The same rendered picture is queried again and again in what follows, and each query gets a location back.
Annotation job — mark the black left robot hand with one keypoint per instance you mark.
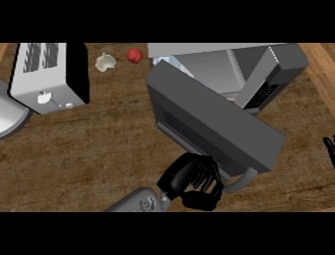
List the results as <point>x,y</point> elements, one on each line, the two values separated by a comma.
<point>185,179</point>

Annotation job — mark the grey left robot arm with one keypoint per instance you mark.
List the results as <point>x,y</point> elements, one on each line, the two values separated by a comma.
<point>139,202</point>

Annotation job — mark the dark grey microwave door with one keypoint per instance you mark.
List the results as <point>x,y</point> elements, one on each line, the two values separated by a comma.
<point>210,119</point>

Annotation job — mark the grey microwave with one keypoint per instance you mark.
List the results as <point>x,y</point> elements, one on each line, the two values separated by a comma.
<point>254,73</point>

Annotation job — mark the red pepper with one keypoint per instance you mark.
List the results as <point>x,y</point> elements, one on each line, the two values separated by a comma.
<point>135,55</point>

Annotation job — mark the white garlic bulb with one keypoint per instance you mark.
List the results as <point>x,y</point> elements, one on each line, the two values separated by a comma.
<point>105,62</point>

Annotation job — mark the white toaster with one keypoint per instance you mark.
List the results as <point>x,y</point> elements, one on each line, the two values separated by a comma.
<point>47,76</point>

